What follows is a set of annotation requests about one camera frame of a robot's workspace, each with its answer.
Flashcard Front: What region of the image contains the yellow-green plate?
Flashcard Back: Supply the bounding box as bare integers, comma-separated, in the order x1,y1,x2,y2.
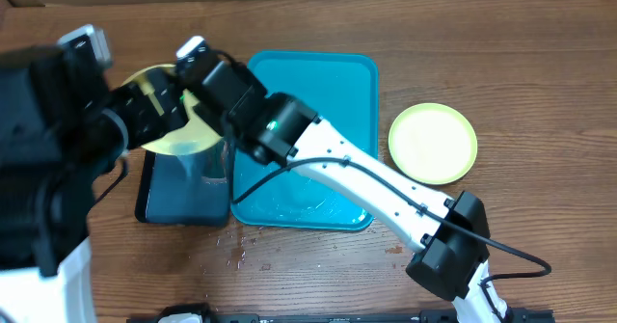
388,103,478,185
142,90,222,155

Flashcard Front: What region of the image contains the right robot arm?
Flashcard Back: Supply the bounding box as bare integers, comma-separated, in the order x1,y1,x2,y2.
182,61,510,322

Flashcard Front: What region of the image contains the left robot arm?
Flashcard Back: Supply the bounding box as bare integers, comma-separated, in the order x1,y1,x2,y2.
1,45,187,322

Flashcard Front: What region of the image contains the black plastic tray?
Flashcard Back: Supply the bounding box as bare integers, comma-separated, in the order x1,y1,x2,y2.
134,144,230,228

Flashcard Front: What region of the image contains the teal plastic tray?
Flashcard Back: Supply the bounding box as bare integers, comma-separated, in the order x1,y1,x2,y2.
231,51,379,231

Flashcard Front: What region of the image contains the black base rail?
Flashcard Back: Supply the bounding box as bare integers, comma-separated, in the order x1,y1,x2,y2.
125,303,555,323

